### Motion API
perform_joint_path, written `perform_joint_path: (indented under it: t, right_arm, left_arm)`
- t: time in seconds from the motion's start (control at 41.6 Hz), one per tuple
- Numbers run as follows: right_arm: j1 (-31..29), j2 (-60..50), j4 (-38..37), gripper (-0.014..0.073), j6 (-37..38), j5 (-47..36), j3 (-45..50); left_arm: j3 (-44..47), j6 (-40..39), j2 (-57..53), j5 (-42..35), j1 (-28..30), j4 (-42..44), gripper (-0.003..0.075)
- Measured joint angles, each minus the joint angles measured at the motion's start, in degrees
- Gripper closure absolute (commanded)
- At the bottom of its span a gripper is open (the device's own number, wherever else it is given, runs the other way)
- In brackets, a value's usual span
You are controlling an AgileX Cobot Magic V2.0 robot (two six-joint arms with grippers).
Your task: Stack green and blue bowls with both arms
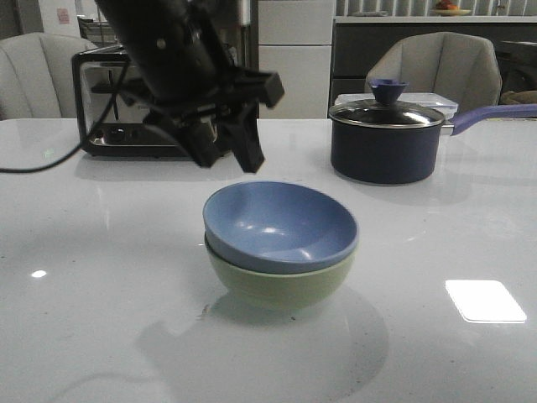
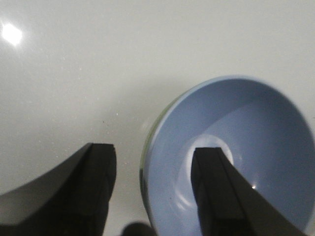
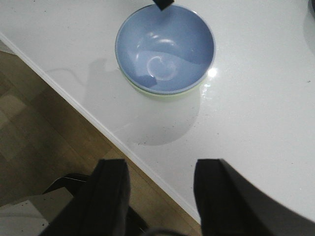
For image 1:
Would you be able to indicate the clear plastic container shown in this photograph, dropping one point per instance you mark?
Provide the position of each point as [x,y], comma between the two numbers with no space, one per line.
[425,99]

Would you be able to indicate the green bowl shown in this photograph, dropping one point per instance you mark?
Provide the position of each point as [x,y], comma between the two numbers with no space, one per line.
[280,292]

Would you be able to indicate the beige armchair left side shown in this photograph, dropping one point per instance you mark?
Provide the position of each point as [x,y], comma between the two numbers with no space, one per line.
[36,75]

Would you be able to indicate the glass pot lid blue knob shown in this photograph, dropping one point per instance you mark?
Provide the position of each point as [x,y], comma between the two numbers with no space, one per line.
[385,110]

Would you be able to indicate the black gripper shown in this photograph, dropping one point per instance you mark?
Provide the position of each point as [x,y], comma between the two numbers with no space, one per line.
[234,105]

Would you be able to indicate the white refrigerator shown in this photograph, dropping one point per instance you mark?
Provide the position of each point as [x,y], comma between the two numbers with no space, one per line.
[295,39]

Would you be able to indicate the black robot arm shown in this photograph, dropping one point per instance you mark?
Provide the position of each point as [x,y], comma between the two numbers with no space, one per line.
[195,93]

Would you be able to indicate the beige armchair right side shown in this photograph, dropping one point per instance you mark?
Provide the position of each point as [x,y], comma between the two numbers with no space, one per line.
[460,67]

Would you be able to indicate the blue bowl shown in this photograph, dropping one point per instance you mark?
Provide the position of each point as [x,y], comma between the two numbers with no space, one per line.
[279,228]

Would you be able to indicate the fruit plate on counter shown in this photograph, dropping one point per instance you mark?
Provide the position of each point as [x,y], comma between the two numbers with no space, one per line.
[446,8]

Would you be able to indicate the black chrome four-slot toaster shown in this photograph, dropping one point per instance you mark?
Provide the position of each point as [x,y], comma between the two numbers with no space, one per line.
[122,134]

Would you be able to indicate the dark blue saucepan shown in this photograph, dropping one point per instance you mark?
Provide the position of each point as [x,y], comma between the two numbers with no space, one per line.
[385,156]

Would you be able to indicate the beige armchair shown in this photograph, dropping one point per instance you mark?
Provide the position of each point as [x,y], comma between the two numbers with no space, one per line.
[36,75]
[460,67]

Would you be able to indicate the metal cart background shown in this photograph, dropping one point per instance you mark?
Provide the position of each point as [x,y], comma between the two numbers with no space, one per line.
[100,34]

